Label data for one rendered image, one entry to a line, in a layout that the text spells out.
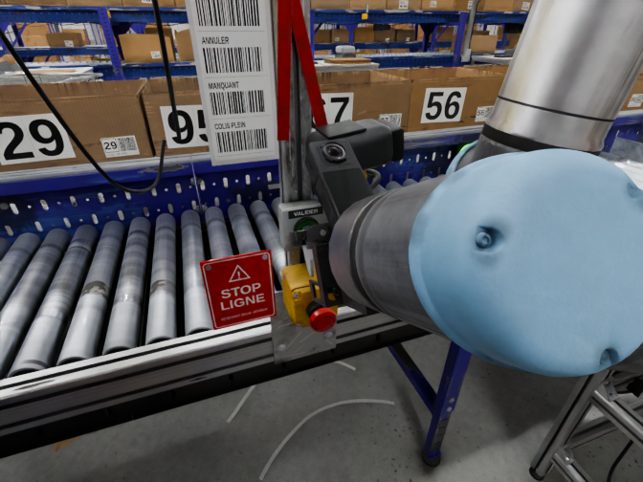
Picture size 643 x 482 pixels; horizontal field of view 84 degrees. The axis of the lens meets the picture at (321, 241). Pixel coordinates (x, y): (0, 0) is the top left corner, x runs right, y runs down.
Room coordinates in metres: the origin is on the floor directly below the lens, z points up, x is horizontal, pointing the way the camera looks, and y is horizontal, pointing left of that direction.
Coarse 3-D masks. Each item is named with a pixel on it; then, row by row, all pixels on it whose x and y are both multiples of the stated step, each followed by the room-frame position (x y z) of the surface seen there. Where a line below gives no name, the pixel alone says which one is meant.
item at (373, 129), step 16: (320, 128) 0.46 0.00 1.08; (336, 128) 0.45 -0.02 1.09; (352, 128) 0.44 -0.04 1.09; (368, 128) 0.44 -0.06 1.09; (384, 128) 0.44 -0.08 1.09; (400, 128) 0.45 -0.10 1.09; (352, 144) 0.42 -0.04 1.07; (368, 144) 0.43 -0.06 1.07; (384, 144) 0.44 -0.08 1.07; (400, 144) 0.45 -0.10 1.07; (368, 160) 0.43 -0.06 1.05; (384, 160) 0.44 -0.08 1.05; (400, 160) 0.45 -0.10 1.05
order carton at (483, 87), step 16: (416, 80) 1.22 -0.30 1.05; (432, 80) 1.24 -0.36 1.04; (448, 80) 1.26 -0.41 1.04; (464, 80) 1.28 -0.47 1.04; (480, 80) 1.30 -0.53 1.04; (496, 80) 1.32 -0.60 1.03; (416, 96) 1.22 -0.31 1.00; (480, 96) 1.31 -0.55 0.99; (496, 96) 1.33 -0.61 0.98; (416, 112) 1.22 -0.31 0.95; (464, 112) 1.29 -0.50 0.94; (416, 128) 1.23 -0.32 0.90; (432, 128) 1.25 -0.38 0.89
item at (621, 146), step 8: (616, 144) 1.43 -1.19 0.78; (624, 144) 1.41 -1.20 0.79; (632, 144) 1.38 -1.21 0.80; (640, 144) 1.36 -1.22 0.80; (616, 152) 1.42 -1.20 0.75; (624, 152) 1.40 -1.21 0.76; (632, 152) 1.37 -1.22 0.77; (640, 152) 1.35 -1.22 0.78; (632, 160) 1.36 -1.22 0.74; (640, 160) 1.33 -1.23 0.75
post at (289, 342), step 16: (272, 0) 0.47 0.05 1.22; (304, 0) 0.47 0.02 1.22; (272, 16) 0.48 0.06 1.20; (304, 16) 0.47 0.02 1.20; (272, 32) 0.48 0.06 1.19; (304, 96) 0.47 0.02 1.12; (304, 112) 0.47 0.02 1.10; (304, 128) 0.47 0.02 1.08; (288, 144) 0.46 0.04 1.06; (304, 144) 0.47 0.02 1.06; (288, 160) 0.46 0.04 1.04; (304, 160) 0.47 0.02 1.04; (288, 176) 0.46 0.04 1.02; (304, 176) 0.47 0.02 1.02; (288, 192) 0.46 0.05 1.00; (304, 192) 0.47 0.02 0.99; (288, 256) 0.47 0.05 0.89; (272, 320) 0.44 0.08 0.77; (288, 320) 0.45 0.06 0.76; (336, 320) 0.48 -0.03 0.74; (272, 336) 0.44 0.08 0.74; (288, 336) 0.45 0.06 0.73; (304, 336) 0.46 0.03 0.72; (320, 336) 0.47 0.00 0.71; (288, 352) 0.45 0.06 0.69; (304, 352) 0.46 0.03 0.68
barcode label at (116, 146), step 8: (128, 136) 0.93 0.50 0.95; (104, 144) 0.91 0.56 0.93; (112, 144) 0.92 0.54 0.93; (120, 144) 0.92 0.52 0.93; (128, 144) 0.93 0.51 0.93; (136, 144) 0.94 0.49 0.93; (112, 152) 0.92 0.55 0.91; (120, 152) 0.92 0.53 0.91; (128, 152) 0.93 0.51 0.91; (136, 152) 0.93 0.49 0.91
